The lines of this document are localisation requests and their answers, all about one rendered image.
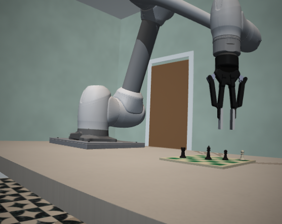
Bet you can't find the green and cream chessboard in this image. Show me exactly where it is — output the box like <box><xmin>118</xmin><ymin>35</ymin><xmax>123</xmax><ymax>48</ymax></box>
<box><xmin>159</xmin><ymin>155</ymin><xmax>256</xmax><ymax>169</ymax></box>

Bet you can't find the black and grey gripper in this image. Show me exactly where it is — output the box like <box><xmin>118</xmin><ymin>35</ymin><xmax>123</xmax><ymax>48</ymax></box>
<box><xmin>207</xmin><ymin>54</ymin><xmax>248</xmax><ymax>130</ymax></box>

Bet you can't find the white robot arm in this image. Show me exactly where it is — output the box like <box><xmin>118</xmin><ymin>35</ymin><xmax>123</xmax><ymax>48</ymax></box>
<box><xmin>68</xmin><ymin>0</ymin><xmax>261</xmax><ymax>142</ymax></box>

